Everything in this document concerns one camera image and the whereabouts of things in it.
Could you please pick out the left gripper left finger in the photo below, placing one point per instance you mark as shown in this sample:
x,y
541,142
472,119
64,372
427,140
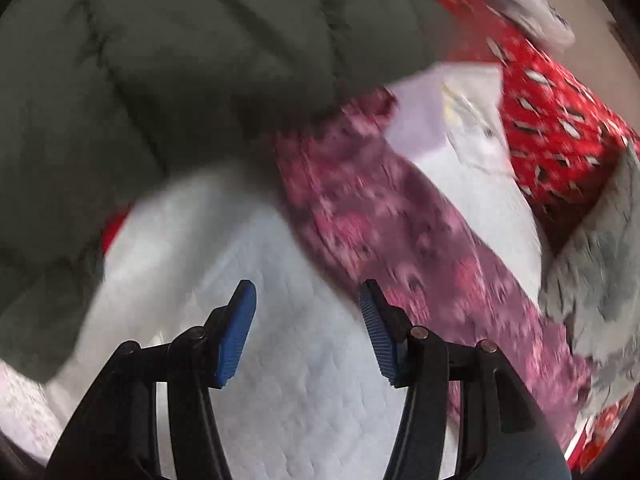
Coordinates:
x,y
113,431

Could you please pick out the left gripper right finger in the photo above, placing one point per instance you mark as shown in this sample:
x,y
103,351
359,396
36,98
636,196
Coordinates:
x,y
502,431

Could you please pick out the purple floral shirt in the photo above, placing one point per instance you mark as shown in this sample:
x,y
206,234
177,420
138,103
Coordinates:
x,y
365,212

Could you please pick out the grey flower pillow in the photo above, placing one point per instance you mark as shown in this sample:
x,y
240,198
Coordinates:
x,y
592,287

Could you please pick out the white quilted mattress cover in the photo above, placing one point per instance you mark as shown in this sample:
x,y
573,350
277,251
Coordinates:
x,y
307,401

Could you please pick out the red patterned quilt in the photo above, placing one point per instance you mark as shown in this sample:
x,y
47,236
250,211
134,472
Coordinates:
x,y
564,142

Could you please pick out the white paper sheets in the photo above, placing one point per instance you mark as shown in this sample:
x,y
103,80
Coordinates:
x,y
456,104

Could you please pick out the dark green jacket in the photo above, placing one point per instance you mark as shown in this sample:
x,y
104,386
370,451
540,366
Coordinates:
x,y
102,100

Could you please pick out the white plastic bag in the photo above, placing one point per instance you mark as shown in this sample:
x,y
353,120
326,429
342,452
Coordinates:
x,y
539,20

